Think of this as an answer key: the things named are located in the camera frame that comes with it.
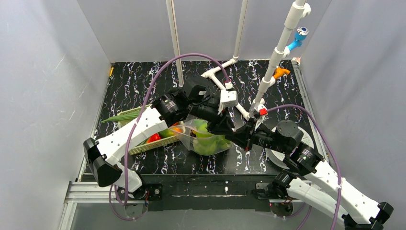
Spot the green apple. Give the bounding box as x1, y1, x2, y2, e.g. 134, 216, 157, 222
192, 119, 212, 138

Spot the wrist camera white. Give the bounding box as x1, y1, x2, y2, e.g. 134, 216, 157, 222
250, 103, 268, 130
217, 81, 238, 115

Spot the orange green mango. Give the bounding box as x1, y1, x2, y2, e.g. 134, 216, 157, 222
158, 127, 183, 138

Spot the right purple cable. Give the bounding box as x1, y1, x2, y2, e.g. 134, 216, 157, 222
266, 104, 342, 230

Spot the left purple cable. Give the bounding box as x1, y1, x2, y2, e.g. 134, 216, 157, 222
108, 53, 230, 221

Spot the blue clamp fitting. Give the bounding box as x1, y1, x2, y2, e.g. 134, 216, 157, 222
287, 26, 309, 51

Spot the green bitter gourd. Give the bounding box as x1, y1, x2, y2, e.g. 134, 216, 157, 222
193, 135, 232, 156

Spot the orange clamp fitting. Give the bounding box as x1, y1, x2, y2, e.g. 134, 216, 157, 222
273, 66, 291, 80

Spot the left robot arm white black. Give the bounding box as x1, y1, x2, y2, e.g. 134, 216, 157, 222
83, 76, 237, 193

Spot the purple cable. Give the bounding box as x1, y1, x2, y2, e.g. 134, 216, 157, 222
108, 53, 230, 221
266, 104, 342, 230

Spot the white pvc pipe frame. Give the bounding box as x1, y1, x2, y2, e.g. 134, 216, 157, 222
174, 0, 249, 120

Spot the red tomato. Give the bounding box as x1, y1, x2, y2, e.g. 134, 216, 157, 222
146, 133, 161, 143

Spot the clear zip top bag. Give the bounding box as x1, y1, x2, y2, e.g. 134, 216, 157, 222
169, 119, 232, 156

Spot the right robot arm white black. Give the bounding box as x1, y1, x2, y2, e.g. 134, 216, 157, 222
226, 119, 394, 230

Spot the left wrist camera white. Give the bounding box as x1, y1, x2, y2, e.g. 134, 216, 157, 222
217, 81, 238, 115

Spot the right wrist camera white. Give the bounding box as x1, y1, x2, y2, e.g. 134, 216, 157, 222
250, 103, 268, 130

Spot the cream woven basket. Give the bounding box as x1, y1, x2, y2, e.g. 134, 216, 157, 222
118, 107, 179, 155

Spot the white jointed pipe stand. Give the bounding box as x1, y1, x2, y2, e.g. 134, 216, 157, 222
249, 0, 311, 117

